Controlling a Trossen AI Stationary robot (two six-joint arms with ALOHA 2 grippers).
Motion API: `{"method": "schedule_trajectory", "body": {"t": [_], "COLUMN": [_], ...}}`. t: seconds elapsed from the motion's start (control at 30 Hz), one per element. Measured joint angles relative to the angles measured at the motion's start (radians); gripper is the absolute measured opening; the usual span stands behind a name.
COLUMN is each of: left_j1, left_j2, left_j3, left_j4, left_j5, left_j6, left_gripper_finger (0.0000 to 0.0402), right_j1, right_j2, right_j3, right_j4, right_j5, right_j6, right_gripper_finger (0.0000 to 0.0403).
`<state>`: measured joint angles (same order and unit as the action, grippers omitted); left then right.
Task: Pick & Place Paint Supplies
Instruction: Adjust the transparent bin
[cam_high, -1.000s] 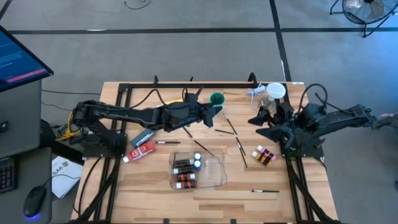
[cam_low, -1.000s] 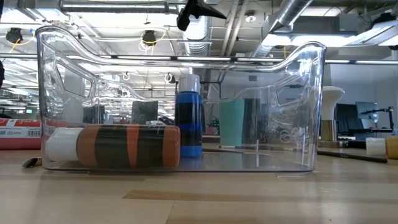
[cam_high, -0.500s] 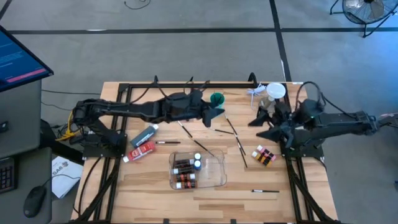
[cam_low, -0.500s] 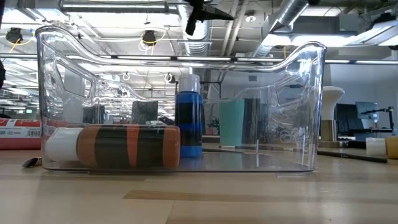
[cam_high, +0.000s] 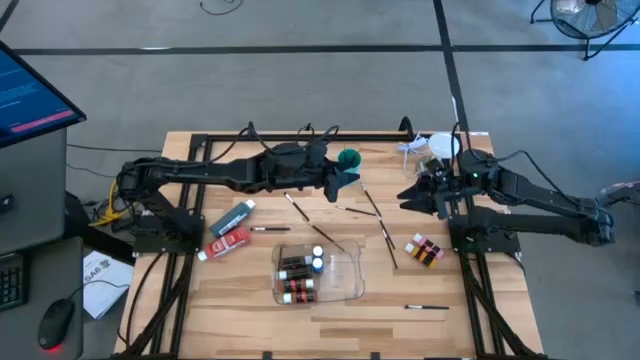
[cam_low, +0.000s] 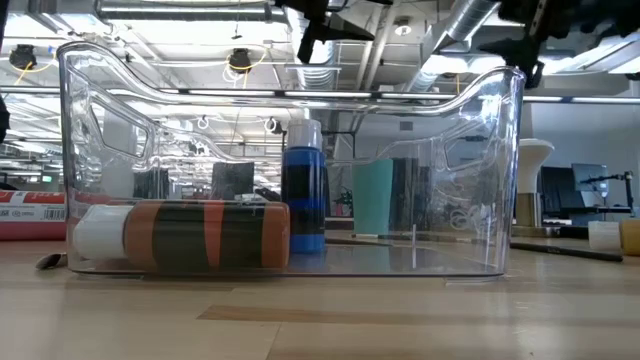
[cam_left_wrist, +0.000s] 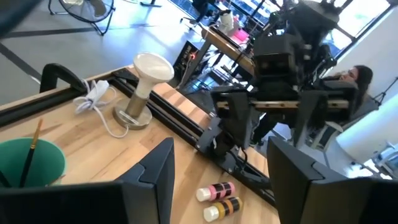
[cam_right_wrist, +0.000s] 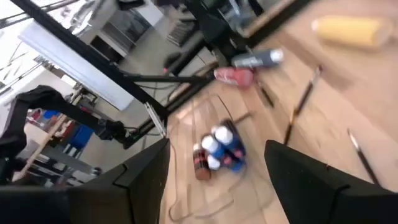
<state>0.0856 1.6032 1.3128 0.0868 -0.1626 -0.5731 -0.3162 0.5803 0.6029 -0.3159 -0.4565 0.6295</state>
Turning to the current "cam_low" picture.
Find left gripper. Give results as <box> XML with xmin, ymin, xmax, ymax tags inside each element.
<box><xmin>273</xmin><ymin>0</ymin><xmax>376</xmax><ymax>65</ymax></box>

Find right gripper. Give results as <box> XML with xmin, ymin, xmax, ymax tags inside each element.
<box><xmin>478</xmin><ymin>0</ymin><xmax>581</xmax><ymax>90</ymax></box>

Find small blue paint bottle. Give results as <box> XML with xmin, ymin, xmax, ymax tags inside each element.
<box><xmin>280</xmin><ymin>118</ymin><xmax>330</xmax><ymax>255</ymax></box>

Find thin black paint brush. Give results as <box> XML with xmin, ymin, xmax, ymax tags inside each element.
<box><xmin>325</xmin><ymin>236</ymin><xmax>396</xmax><ymax>248</ymax></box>
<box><xmin>509</xmin><ymin>241</ymin><xmax>625</xmax><ymax>264</ymax></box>
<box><xmin>352</xmin><ymin>232</ymin><xmax>481</xmax><ymax>244</ymax></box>
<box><xmin>34</xmin><ymin>252</ymin><xmax>69</xmax><ymax>271</ymax></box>

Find clear plastic bin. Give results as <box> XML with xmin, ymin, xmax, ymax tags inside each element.
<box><xmin>55</xmin><ymin>40</ymin><xmax>526</xmax><ymax>279</ymax></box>

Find orange paint bottle black label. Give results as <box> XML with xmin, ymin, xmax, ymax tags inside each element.
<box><xmin>72</xmin><ymin>199</ymin><xmax>291</xmax><ymax>275</ymax></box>

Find large red paint bottle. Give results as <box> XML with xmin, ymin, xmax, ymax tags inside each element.
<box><xmin>0</xmin><ymin>189</ymin><xmax>114</xmax><ymax>242</ymax></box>

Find clear jar white lid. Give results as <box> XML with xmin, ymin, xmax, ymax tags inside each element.
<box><xmin>514</xmin><ymin>138</ymin><xmax>561</xmax><ymax>237</ymax></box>

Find distant computer monitor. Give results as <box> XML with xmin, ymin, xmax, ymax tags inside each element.
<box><xmin>572</xmin><ymin>163</ymin><xmax>610</xmax><ymax>199</ymax></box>

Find black equipment stand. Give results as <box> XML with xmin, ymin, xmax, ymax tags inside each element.
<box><xmin>579</xmin><ymin>170</ymin><xmax>636</xmax><ymax>217</ymax></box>

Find teal plastic cup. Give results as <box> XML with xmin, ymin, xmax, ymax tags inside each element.
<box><xmin>351</xmin><ymin>158</ymin><xmax>396</xmax><ymax>236</ymax></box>

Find white pillar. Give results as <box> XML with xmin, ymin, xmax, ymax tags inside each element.
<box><xmin>102</xmin><ymin>119</ymin><xmax>136</xmax><ymax>199</ymax></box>

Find silver ventilation duct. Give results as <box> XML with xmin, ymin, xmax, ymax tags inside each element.
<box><xmin>422</xmin><ymin>0</ymin><xmax>501</xmax><ymax>54</ymax></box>
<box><xmin>292</xmin><ymin>7</ymin><xmax>346</xmax><ymax>91</ymax></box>

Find black ceiling device yellow cable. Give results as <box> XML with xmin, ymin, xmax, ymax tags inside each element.
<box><xmin>224</xmin><ymin>47</ymin><xmax>271</xmax><ymax>76</ymax></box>
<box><xmin>8</xmin><ymin>43</ymin><xmax>39</xmax><ymax>70</ymax></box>

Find white cable bundle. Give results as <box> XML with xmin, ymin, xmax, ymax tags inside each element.
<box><xmin>448</xmin><ymin>202</ymin><xmax>501</xmax><ymax>234</ymax></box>

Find black wall panel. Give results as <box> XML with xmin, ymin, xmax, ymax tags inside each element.
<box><xmin>133</xmin><ymin>168</ymin><xmax>171</xmax><ymax>200</ymax></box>
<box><xmin>212</xmin><ymin>162</ymin><xmax>256</xmax><ymax>200</ymax></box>

